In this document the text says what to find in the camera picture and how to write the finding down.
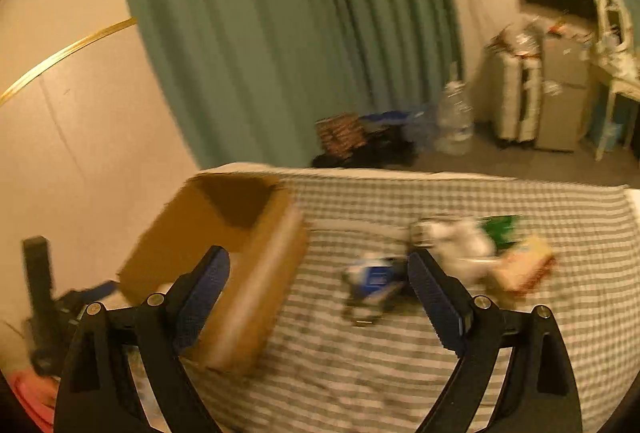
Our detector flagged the green curtain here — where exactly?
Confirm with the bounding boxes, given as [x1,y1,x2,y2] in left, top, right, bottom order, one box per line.
[114,0,463,169]

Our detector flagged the grey checked cloth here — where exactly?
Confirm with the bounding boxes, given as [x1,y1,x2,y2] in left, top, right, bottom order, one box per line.
[185,166,640,433]

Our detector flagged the black bag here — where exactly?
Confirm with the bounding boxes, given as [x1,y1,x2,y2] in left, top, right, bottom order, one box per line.
[312,127,419,169]

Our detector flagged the green packet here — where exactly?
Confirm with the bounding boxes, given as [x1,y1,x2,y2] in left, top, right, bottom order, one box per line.
[479,214,522,247]

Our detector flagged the white dressing table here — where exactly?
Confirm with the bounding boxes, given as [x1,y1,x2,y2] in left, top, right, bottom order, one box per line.
[587,0,640,162]

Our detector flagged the brown cardboard box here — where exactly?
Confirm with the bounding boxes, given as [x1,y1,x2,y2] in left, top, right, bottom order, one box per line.
[116,163,311,376]

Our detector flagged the beige and orange packet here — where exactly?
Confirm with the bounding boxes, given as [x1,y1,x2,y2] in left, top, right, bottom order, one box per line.
[492,235,557,299]

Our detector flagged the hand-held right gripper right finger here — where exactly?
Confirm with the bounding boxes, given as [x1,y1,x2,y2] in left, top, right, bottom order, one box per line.
[407,248,583,433]

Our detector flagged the person's left forearm pink sleeve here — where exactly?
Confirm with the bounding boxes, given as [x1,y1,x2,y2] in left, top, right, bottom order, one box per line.
[10,370,58,431]

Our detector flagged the grey mini fridge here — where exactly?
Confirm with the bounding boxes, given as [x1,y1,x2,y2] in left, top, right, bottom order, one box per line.
[534,36,592,153]

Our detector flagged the blue flat item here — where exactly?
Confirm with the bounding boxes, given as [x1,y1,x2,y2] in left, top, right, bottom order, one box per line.
[360,110,416,130]

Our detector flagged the gold wall trim strip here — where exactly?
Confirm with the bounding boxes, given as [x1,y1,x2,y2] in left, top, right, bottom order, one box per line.
[0,17,137,107]

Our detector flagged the blue and white packet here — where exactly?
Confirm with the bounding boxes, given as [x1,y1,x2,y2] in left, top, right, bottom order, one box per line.
[341,253,408,314]

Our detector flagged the small blue-tinted bottle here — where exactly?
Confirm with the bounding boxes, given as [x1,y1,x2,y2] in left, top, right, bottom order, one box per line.
[405,108,439,150]

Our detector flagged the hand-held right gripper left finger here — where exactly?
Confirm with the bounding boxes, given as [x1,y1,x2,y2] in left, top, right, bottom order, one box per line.
[54,244,232,433]

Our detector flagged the white crumpled item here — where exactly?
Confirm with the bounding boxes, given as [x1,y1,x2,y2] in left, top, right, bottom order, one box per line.
[410,214,497,285]

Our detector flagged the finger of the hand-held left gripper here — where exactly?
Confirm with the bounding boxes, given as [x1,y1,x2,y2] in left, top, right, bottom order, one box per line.
[72,280,121,311]

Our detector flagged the large clear water bottle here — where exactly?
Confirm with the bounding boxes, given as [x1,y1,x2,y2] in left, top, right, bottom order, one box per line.
[434,80,475,157]

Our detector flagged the brown patterned bag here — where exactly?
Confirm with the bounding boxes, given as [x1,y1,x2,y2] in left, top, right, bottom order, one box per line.
[315,113,369,159]

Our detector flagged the white suitcase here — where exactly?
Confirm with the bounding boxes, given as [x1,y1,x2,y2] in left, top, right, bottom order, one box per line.
[487,48,544,147]

